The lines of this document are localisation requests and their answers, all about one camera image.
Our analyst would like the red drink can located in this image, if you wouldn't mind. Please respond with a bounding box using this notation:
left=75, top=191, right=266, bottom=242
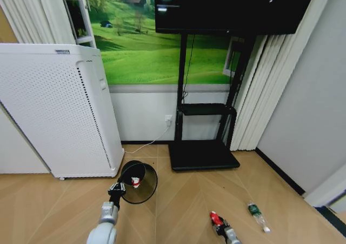
left=209, top=210, right=224, bottom=226

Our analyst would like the white perforated air purifier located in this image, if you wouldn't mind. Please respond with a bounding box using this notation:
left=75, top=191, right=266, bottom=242
left=0, top=43, right=125, bottom=181

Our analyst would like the black television cable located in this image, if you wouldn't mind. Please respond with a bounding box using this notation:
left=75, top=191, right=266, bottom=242
left=181, top=34, right=196, bottom=104

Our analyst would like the black television floor stand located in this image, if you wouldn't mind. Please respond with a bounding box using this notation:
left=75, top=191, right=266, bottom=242
left=168, top=34, right=257, bottom=172

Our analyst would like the clear bottle with green label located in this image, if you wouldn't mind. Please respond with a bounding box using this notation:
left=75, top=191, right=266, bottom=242
left=247, top=200, right=272, bottom=234

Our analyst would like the white pleated curtain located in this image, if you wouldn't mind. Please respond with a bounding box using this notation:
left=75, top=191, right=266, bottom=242
left=229, top=0, right=337, bottom=152
left=0, top=0, right=77, bottom=45

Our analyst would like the green meadow landscape poster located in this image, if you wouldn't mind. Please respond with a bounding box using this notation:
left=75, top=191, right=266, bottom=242
left=59, top=0, right=245, bottom=85

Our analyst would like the black mesh trash bin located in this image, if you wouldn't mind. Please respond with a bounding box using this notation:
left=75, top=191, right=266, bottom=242
left=118, top=160, right=158, bottom=205

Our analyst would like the white power cable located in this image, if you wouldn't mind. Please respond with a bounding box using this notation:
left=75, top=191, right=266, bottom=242
left=122, top=123, right=170, bottom=155

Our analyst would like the black television screen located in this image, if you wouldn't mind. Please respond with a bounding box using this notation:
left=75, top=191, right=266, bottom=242
left=154, top=0, right=318, bottom=36

